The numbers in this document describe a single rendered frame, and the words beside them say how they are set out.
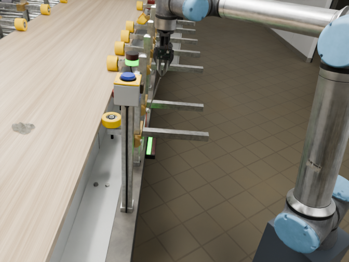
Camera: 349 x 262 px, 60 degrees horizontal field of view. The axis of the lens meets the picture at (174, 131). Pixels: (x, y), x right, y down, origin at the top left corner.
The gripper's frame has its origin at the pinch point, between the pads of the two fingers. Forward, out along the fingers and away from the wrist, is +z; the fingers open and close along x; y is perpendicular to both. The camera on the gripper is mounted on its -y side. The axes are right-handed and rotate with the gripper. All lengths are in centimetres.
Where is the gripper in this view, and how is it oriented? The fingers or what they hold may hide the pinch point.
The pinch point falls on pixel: (162, 72)
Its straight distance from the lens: 139.7
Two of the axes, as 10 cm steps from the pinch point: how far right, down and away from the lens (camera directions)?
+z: -1.0, 8.3, 5.5
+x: 10.0, 0.8, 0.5
